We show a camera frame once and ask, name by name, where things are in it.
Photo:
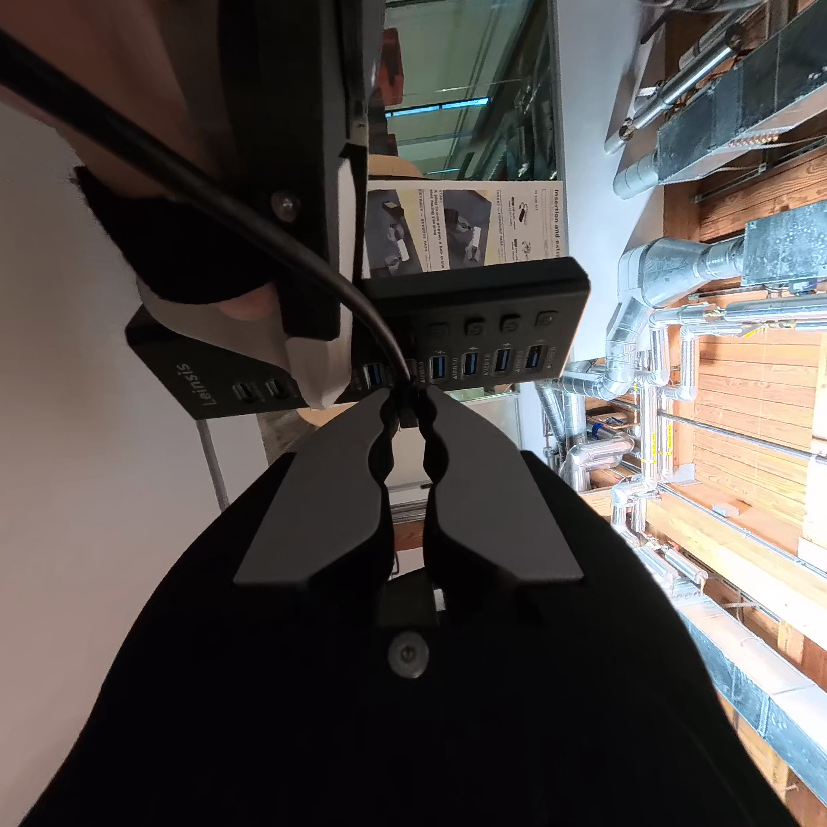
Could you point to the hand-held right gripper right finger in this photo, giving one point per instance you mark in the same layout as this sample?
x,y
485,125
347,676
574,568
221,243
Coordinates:
x,y
504,510

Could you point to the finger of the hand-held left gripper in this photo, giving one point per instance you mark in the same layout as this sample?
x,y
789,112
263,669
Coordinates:
x,y
320,368

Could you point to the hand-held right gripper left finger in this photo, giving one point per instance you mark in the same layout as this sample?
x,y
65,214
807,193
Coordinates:
x,y
310,510

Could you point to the black usb hub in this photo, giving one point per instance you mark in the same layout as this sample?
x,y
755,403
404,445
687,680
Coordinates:
x,y
504,291

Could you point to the person's left hand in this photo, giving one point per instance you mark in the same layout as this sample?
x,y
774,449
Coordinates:
x,y
129,51

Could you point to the printed instruction sheet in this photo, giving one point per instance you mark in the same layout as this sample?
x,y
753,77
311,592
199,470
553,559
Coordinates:
x,y
465,219

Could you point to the silver air duct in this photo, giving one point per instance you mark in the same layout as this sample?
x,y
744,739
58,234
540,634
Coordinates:
x,y
665,271

